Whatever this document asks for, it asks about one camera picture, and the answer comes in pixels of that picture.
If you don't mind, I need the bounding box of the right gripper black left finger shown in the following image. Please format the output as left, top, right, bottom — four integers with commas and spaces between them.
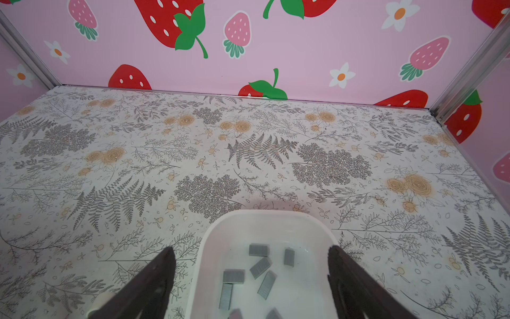
91, 247, 177, 319

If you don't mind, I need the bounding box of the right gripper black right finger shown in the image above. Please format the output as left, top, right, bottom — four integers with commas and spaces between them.
328, 245, 415, 319

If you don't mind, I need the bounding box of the grey staple strip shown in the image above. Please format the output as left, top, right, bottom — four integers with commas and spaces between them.
223, 269, 245, 284
248, 244, 269, 257
257, 271, 277, 300
284, 248, 295, 267
250, 257, 272, 279

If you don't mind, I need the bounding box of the white plastic tray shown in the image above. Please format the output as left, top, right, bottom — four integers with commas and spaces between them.
185, 210, 337, 318

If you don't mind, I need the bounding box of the aluminium right rear corner post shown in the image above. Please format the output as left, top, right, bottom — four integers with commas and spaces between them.
430, 13, 509, 125

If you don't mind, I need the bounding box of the aluminium corner post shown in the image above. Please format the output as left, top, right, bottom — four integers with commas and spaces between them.
430, 13, 509, 125
1, 13, 62, 90

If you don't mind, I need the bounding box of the aluminium left rear corner post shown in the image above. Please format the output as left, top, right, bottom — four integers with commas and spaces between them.
1, 13, 62, 90

